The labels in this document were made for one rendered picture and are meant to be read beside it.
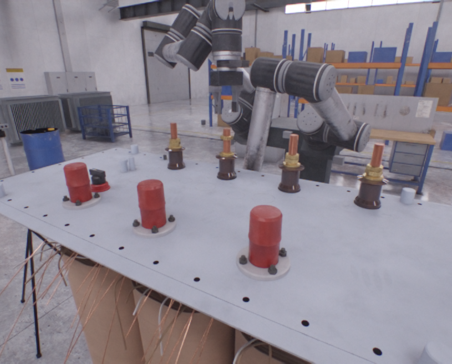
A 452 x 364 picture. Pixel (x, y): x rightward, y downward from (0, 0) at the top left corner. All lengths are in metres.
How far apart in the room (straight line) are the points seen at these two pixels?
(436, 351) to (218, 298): 0.35
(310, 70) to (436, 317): 0.93
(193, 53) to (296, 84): 0.44
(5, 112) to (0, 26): 6.47
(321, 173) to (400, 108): 2.89
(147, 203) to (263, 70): 0.84
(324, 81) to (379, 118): 4.56
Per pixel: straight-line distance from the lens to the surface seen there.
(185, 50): 1.17
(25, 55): 15.26
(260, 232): 0.57
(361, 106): 5.71
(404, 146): 5.13
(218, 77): 1.01
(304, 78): 1.22
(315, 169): 3.15
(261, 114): 1.35
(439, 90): 8.81
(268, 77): 1.31
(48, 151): 5.61
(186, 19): 1.90
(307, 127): 2.02
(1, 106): 9.18
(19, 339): 2.68
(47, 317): 2.73
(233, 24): 1.04
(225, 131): 1.08
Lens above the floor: 1.76
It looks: 22 degrees down
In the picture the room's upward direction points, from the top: straight up
